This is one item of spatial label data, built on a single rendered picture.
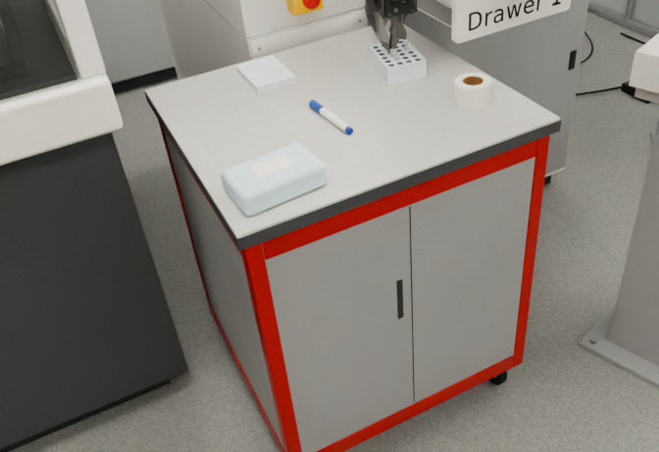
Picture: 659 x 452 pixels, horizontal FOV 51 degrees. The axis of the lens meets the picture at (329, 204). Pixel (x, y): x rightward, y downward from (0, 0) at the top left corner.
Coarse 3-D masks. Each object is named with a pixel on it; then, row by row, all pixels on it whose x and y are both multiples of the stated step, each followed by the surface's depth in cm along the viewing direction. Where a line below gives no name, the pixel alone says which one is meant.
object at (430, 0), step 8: (424, 0) 145; (432, 0) 142; (440, 0) 140; (448, 0) 137; (424, 8) 146; (432, 8) 143; (440, 8) 140; (448, 8) 138; (432, 16) 144; (440, 16) 141; (448, 16) 139; (448, 24) 140
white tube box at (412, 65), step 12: (372, 48) 144; (396, 48) 143; (372, 60) 144; (384, 60) 139; (408, 60) 138; (420, 60) 139; (384, 72) 138; (396, 72) 137; (408, 72) 137; (420, 72) 138
